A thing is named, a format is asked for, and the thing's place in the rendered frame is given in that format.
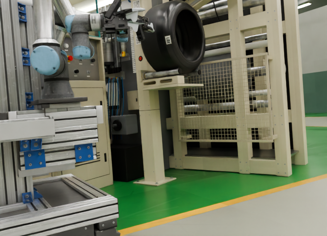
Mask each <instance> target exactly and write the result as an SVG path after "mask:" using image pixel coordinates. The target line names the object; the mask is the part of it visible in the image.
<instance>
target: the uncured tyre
mask: <svg viewBox="0 0 327 236"><path fill-rule="evenodd" d="M145 17H147V18H149V21H148V25H150V24H151V23H152V24H153V29H154V30H155V32H153V33H148V32H143V33H144V36H145V40H143V41H141V47H142V50H143V53H144V55H145V58H146V60H147V61H148V63H149V64H150V65H151V67H152V68H153V69H154V70H155V71H157V72H158V71H165V70H171V69H177V68H181V70H182V72H183V73H181V74H187V73H191V72H193V71H194V70H196V69H197V68H198V66H199V65H200V63H201V62H202V60H203V57H204V53H205V33H204V28H203V25H202V22H201V19H200V17H199V15H198V14H197V12H196V11H195V9H194V8H193V7H192V6H190V5H189V4H188V3H186V2H184V1H182V0H171V1H168V2H165V3H162V4H159V5H155V6H153V7H152V8H151V9H149V10H148V11H147V12H146V14H145ZM165 36H170V38H171V43H172V44H166V40H165ZM176 75H177V74H176ZM179 75H180V74H179ZM172 76H174V75H172Z"/></svg>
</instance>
